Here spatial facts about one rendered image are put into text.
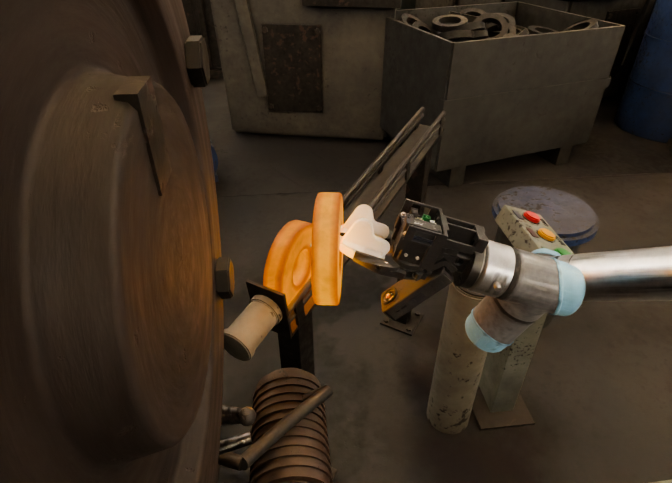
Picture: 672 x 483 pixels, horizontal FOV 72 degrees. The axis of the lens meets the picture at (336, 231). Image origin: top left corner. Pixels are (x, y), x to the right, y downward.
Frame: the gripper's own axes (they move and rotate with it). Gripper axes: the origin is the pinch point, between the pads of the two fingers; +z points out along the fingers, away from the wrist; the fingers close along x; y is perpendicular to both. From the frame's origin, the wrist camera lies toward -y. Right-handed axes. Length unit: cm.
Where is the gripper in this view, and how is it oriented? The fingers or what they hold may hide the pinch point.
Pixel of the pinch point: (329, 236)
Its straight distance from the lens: 63.6
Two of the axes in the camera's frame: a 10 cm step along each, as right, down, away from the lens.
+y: 2.8, -7.9, -5.4
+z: -9.6, -2.7, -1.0
